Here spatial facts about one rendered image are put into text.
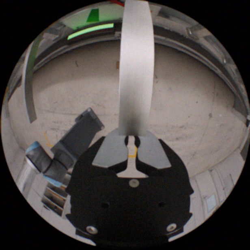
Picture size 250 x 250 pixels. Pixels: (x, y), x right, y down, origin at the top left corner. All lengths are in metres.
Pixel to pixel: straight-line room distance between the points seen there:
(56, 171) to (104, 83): 0.90
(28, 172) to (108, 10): 0.74
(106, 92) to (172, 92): 0.73
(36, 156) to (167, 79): 1.28
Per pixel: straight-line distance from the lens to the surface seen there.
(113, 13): 0.30
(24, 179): 0.61
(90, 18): 0.32
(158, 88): 0.99
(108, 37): 0.92
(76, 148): 0.73
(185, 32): 0.39
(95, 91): 1.01
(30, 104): 0.25
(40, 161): 0.61
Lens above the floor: 0.94
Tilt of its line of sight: 62 degrees down
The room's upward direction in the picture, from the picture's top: 175 degrees counter-clockwise
